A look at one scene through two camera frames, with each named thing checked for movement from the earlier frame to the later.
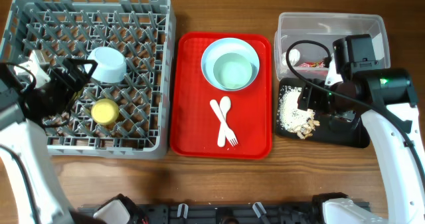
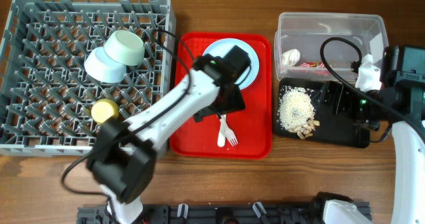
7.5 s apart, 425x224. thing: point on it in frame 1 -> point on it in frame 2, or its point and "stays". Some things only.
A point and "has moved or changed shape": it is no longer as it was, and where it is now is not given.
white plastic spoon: x=225 y=105 stays
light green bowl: x=232 y=70 has moved or changed shape
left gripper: x=72 y=64 -> x=236 y=103
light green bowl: x=111 y=65 stays
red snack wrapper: x=318 y=64 stays
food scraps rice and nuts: x=293 y=117 stays
